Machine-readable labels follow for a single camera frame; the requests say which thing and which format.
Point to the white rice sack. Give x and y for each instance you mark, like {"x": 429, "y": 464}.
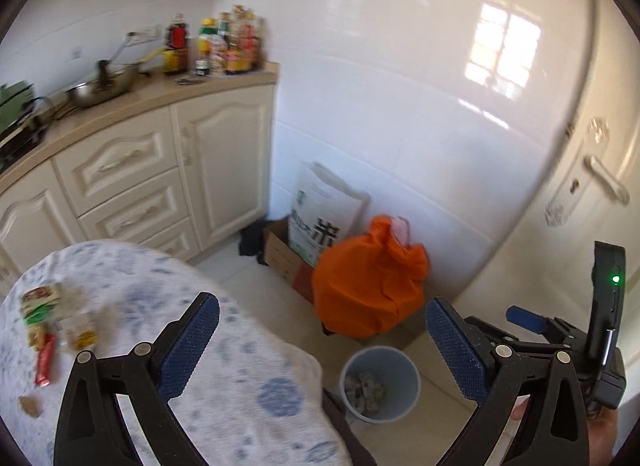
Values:
{"x": 320, "y": 206}

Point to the brown biscuit piece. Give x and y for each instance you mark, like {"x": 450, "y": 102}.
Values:
{"x": 30, "y": 406}

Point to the white wall socket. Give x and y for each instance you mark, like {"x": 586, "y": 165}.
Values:
{"x": 148, "y": 33}

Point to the cardboard box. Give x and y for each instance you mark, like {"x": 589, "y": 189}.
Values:
{"x": 280, "y": 256}

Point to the green electric grill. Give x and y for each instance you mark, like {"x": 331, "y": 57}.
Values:
{"x": 12, "y": 100}

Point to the person's right hand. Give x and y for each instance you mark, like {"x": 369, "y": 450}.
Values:
{"x": 602, "y": 438}

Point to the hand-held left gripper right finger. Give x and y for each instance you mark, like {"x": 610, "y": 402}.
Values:
{"x": 452, "y": 346}

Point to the small bright green packet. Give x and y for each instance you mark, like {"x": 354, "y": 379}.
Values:
{"x": 37, "y": 316}

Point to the steel wok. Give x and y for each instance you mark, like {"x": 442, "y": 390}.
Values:
{"x": 100, "y": 90}

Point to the cream kitchen base cabinet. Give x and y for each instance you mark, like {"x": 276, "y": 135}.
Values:
{"x": 225, "y": 155}

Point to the row of condiment bottles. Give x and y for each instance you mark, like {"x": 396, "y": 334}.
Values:
{"x": 225, "y": 45}

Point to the black cloth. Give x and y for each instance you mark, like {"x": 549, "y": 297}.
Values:
{"x": 252, "y": 241}

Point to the pile of crumpled wrappers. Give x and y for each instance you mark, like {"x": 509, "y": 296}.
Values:
{"x": 365, "y": 391}

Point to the black gas stove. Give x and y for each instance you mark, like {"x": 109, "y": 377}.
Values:
{"x": 20, "y": 143}

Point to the orange bag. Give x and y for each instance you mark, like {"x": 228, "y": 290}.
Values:
{"x": 365, "y": 286}

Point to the brown and cream packet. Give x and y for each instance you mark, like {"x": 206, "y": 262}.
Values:
{"x": 40, "y": 293}

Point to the grey-blue trash bin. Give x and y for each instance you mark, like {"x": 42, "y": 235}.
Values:
{"x": 400, "y": 376}

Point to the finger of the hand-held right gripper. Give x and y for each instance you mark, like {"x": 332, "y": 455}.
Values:
{"x": 487, "y": 328}
{"x": 525, "y": 318}

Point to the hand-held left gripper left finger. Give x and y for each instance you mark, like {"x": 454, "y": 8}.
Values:
{"x": 190, "y": 341}

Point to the red stick packet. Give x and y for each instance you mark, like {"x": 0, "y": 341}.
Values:
{"x": 45, "y": 361}

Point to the cream door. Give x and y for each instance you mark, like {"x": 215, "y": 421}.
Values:
{"x": 550, "y": 256}

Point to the blue floral tablecloth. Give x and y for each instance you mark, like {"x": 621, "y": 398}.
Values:
{"x": 240, "y": 371}

